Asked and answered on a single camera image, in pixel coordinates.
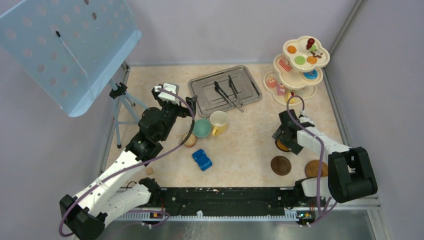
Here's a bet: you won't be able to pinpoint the orange flower cookie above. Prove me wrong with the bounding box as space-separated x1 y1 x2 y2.
306 56 318 65

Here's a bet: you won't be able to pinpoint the pink swirl roll cake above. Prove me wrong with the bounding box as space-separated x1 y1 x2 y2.
276 83 287 96

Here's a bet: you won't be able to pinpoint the blue perforated music stand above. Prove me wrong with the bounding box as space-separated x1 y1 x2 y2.
0 0 142 117

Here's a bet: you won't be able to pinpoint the blue toy car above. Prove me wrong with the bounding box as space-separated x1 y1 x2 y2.
192 149 213 171

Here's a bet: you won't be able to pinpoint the black-tipped metal tongs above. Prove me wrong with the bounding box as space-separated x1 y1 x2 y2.
213 75 245 113

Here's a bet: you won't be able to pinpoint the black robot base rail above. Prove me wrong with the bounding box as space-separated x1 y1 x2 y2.
145 187 317 217

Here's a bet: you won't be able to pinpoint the chocolate star cookie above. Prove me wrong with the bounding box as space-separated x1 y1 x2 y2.
311 49 324 59

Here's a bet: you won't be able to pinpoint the stainless steel tray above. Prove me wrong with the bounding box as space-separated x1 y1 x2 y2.
188 65 262 118

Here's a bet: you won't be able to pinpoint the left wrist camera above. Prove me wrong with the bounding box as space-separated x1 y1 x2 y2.
152 83 180 105

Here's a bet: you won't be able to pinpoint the light brown wooden coaster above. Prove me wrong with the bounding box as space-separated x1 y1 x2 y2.
304 160 329 178

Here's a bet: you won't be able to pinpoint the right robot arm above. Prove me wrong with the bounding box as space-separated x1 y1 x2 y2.
272 109 378 206

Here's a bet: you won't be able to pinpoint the black yellow smiley coaster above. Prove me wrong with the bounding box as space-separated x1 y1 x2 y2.
275 140 291 152

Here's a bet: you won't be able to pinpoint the pink strawberry cake slice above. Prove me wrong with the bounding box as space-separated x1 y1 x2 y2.
278 57 293 72

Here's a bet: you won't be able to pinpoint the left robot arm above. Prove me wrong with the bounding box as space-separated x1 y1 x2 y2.
58 91 198 240

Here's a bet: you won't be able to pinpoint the orange swirl cookie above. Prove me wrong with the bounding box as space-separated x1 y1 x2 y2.
287 45 297 54

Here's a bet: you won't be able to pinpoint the pink dome cupcake toy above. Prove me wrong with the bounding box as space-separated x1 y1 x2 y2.
265 76 278 89

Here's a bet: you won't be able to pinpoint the yellow mug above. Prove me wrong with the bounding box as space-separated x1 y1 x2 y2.
209 111 229 137

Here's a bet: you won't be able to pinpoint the small brown teacup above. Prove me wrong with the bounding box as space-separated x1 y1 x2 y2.
183 133 197 148

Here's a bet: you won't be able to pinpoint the dark brown round coaster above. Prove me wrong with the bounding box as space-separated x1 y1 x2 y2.
270 156 292 176

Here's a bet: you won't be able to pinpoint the blue frosted donut toy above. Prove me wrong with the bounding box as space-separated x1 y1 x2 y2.
303 69 318 81

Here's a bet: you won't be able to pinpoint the small wooden block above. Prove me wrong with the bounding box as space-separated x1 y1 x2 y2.
145 167 154 176

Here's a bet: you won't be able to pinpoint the cream three-tier dessert stand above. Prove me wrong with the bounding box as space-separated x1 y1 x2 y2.
262 35 331 107

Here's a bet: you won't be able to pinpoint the yellow cake slice toy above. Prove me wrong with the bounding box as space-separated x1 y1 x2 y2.
286 91 295 104

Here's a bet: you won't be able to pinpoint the green macaron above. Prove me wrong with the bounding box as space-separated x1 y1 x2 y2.
294 55 306 65
309 45 317 52

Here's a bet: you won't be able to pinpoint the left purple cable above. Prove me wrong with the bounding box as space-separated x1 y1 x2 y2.
58 87 196 238

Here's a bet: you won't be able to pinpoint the teal cup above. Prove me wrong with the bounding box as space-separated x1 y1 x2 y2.
192 119 211 138

